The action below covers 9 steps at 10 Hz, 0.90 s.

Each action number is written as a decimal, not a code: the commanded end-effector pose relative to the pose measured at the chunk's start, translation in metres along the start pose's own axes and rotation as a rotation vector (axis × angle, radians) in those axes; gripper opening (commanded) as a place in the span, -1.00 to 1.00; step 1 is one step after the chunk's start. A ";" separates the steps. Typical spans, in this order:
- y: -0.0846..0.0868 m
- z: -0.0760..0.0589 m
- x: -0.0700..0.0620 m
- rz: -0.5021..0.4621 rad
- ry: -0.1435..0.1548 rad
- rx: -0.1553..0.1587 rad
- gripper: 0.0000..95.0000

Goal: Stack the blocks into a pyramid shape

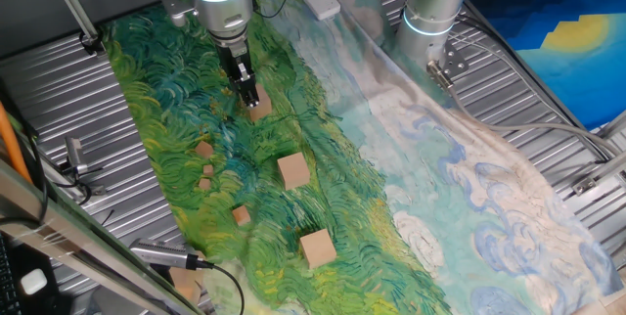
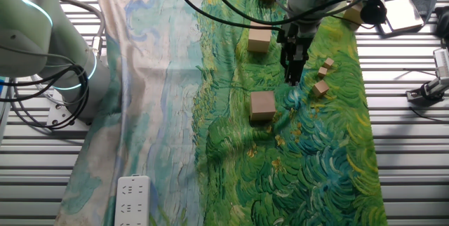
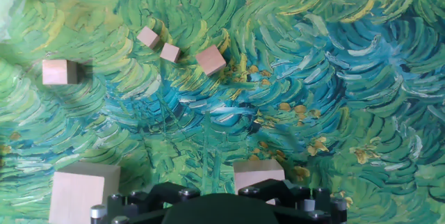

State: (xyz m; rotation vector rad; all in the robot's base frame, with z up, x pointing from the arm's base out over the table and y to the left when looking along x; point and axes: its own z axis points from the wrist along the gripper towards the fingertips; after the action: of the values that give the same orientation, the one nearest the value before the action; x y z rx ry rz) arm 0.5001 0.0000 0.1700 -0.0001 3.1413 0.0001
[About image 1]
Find aluminium profile bar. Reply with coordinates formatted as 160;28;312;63
571;151;626;197

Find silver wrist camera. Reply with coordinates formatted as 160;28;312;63
158;0;200;28

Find aluminium frame beam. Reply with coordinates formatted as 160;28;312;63
0;157;204;315

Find white earbuds case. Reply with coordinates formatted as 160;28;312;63
20;268;49;296

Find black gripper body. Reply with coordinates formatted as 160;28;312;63
214;30;251;81

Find black keyboard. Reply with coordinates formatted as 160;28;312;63
0;234;23;315

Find small wooden cube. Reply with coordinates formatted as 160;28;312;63
194;140;215;159

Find orange tube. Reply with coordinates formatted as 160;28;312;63
0;102;33;184

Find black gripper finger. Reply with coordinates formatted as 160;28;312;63
233;58;261;110

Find metal corner bracket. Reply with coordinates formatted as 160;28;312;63
570;175;601;198

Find blue yellow painted cloth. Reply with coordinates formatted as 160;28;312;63
464;0;626;130

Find black camera cable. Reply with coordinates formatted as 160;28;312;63
200;260;246;315

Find black frame cable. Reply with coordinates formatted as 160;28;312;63
19;123;50;228

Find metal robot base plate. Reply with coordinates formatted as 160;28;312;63
437;40;470;79

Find silver ribbed camera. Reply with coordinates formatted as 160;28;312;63
129;238;205;271

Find green blue painted cloth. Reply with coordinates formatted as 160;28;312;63
100;0;625;315

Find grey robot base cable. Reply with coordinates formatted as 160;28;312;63
425;59;626;162

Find grey black camera mount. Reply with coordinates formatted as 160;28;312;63
61;136;107;197

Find medium wooden cube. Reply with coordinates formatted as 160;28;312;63
231;204;252;227

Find white power strip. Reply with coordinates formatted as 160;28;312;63
291;0;342;22

